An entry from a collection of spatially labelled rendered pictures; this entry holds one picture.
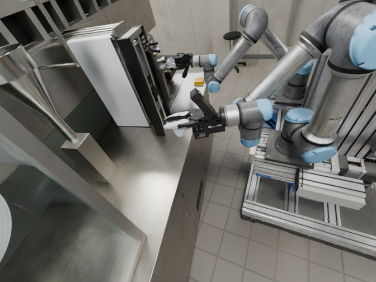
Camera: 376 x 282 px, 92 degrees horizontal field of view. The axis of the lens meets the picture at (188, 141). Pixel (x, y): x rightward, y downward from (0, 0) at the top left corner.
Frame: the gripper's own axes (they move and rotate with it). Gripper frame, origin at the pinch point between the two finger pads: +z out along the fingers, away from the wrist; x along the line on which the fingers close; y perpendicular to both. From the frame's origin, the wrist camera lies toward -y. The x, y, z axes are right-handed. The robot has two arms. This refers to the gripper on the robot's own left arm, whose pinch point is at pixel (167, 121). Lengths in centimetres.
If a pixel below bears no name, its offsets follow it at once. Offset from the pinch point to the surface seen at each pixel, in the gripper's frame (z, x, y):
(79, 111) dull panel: 56, 39, 7
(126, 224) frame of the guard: 16.7, -25.2, 19.3
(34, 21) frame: 53, 43, -36
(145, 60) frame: 9.5, 36.5, -12.4
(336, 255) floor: -89, -8, 126
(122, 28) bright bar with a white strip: 17, 42, -26
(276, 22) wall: -152, 282, 28
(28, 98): 39.5, -0.5, -17.2
